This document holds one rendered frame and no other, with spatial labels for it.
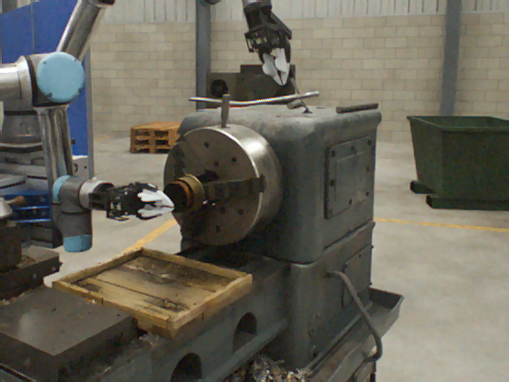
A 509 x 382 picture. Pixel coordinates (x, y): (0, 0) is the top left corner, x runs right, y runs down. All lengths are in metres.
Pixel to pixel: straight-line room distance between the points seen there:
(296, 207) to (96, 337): 0.73
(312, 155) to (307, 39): 9.98
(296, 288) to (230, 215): 0.29
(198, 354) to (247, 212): 0.36
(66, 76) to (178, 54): 10.82
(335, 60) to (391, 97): 1.30
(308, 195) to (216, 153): 0.27
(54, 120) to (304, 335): 0.90
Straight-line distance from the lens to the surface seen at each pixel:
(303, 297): 1.57
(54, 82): 1.34
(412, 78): 11.26
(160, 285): 1.33
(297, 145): 1.45
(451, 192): 5.91
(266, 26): 1.41
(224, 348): 1.35
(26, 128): 1.78
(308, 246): 1.51
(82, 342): 0.92
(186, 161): 1.40
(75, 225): 1.44
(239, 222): 1.40
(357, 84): 11.28
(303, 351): 1.63
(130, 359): 0.96
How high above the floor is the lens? 1.38
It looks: 9 degrees down
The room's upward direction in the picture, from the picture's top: straight up
